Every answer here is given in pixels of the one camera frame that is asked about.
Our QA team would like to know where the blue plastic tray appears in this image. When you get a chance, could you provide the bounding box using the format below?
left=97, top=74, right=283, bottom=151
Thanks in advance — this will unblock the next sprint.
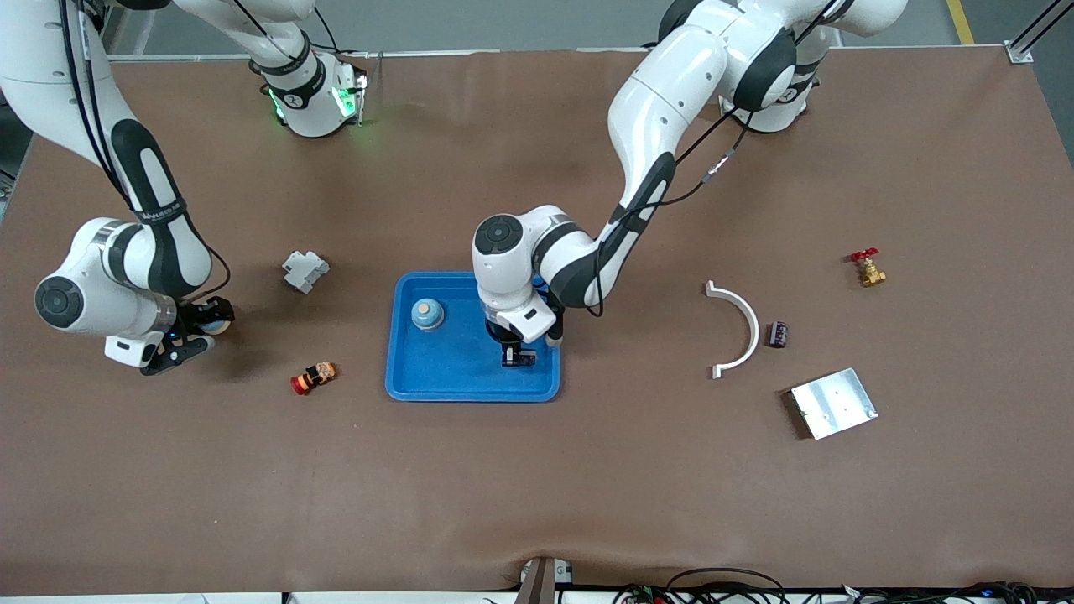
left=385, top=271, right=561, bottom=404

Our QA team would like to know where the white circuit breaker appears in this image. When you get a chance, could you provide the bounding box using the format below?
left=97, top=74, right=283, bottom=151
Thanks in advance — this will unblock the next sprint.
left=281, top=250, right=331, bottom=294

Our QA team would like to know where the red emergency stop orange body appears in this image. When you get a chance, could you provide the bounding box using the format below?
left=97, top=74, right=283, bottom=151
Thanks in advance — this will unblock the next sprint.
left=290, top=361, right=339, bottom=397

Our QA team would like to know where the silver metal plate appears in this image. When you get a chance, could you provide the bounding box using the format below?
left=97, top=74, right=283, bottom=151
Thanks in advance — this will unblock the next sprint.
left=785, top=367, right=880, bottom=441

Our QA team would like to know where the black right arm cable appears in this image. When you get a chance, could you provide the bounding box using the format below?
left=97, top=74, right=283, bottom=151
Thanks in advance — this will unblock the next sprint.
left=59, top=0, right=232, bottom=305

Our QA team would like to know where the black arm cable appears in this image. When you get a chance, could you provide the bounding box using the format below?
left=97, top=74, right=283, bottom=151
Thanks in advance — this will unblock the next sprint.
left=587, top=0, right=840, bottom=318
left=59, top=0, right=232, bottom=305

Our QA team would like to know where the grey metal table bracket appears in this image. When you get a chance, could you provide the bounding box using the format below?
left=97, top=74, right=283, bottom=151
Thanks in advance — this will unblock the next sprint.
left=514, top=556, right=576, bottom=604

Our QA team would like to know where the white curved plastic bracket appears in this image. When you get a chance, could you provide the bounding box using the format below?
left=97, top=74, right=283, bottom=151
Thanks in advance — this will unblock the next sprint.
left=704, top=280, right=761, bottom=380

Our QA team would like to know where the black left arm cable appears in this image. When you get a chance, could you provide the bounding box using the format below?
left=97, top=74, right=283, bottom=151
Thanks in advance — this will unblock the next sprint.
left=587, top=0, right=840, bottom=318

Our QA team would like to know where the black cable loop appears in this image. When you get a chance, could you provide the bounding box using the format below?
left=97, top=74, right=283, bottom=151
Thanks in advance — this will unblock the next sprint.
left=617, top=567, right=790, bottom=604

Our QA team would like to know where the black base cable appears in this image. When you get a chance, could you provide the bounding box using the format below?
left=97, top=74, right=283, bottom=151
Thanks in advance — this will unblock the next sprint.
left=312, top=4, right=343, bottom=56

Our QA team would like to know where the brass valve red handle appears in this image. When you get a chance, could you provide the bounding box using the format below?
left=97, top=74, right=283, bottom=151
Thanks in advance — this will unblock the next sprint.
left=849, top=248, right=889, bottom=289

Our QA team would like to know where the black cable bundle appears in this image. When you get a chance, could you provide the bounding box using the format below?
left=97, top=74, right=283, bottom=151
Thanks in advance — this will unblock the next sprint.
left=839, top=579, right=1045, bottom=604

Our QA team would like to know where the aluminium frame profile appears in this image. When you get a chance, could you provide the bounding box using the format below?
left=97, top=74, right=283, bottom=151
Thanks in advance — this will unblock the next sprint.
left=1007, top=0, right=1074, bottom=64

